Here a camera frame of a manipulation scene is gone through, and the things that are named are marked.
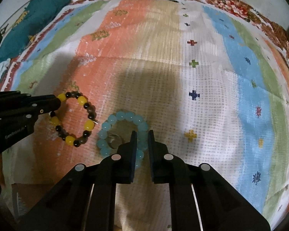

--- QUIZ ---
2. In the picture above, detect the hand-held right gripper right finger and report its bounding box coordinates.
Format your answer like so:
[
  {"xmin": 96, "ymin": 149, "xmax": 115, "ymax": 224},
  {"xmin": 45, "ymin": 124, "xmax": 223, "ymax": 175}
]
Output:
[{"xmin": 147, "ymin": 130, "xmax": 272, "ymax": 231}]

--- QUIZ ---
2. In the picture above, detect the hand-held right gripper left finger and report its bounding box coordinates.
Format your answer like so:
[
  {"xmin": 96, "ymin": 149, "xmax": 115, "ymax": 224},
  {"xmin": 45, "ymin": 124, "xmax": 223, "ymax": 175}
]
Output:
[{"xmin": 16, "ymin": 130, "xmax": 138, "ymax": 231}]

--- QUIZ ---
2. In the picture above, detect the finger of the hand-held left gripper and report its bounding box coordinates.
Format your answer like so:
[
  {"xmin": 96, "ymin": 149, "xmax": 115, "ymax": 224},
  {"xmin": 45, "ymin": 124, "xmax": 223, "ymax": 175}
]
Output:
[
  {"xmin": 0, "ymin": 105, "xmax": 61, "ymax": 121},
  {"xmin": 0, "ymin": 91, "xmax": 62, "ymax": 109}
]

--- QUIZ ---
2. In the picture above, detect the light blue bead bracelet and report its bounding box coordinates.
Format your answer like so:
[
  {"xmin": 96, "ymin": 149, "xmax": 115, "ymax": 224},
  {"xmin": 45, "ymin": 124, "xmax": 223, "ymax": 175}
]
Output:
[{"xmin": 96, "ymin": 110, "xmax": 150, "ymax": 172}]

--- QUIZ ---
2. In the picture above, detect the yellow and dark bead bracelet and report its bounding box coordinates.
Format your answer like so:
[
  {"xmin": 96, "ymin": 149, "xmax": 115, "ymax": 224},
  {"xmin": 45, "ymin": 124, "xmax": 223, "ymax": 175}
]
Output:
[{"xmin": 49, "ymin": 91, "xmax": 100, "ymax": 148}]

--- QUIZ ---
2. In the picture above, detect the striped colourful blanket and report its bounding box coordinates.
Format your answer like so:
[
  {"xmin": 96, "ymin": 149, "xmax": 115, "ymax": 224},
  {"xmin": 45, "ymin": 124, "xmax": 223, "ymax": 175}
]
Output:
[{"xmin": 0, "ymin": 0, "xmax": 289, "ymax": 231}]

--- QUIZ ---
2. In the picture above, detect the teal cloth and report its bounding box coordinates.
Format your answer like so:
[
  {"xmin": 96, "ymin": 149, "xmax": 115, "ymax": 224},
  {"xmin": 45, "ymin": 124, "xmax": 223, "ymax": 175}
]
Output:
[{"xmin": 0, "ymin": 0, "xmax": 74, "ymax": 64}]

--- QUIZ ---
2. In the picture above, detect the white printed pillow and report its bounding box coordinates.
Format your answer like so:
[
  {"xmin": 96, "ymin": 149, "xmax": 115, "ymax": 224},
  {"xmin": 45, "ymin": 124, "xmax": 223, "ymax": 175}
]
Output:
[{"xmin": 0, "ymin": 0, "xmax": 56, "ymax": 40}]

